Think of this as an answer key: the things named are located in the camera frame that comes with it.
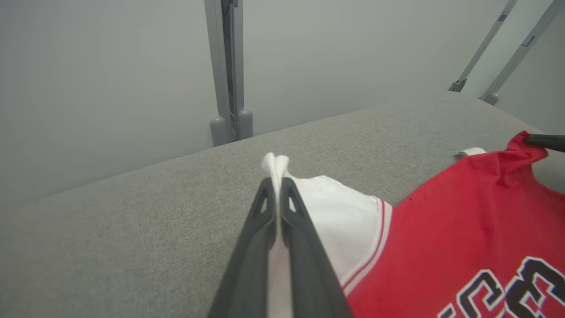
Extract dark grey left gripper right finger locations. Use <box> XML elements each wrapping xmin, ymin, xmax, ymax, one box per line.
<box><xmin>280</xmin><ymin>177</ymin><xmax>354</xmax><ymax>318</ymax></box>

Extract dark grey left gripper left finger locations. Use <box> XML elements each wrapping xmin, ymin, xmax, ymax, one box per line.
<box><xmin>207</xmin><ymin>178</ymin><xmax>278</xmax><ymax>318</ymax></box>

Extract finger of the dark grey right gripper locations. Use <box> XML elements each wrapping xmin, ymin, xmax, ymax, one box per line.
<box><xmin>524</xmin><ymin>134</ymin><xmax>565</xmax><ymax>153</ymax></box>

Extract red jersey with white sleeves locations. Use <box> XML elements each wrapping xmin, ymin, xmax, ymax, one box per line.
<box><xmin>261</xmin><ymin>130</ymin><xmax>565</xmax><ymax>318</ymax></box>

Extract grey metal bar with rounded foot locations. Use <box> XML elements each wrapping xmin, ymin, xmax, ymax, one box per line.
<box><xmin>480</xmin><ymin>0</ymin><xmax>565</xmax><ymax>105</ymax></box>

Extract grey metal bar with bracket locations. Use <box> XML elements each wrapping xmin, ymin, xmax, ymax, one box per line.
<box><xmin>449</xmin><ymin>0</ymin><xmax>517</xmax><ymax>92</ymax></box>

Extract grey partition post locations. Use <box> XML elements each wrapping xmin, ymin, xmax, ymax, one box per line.
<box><xmin>204</xmin><ymin>0</ymin><xmax>253</xmax><ymax>147</ymax></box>

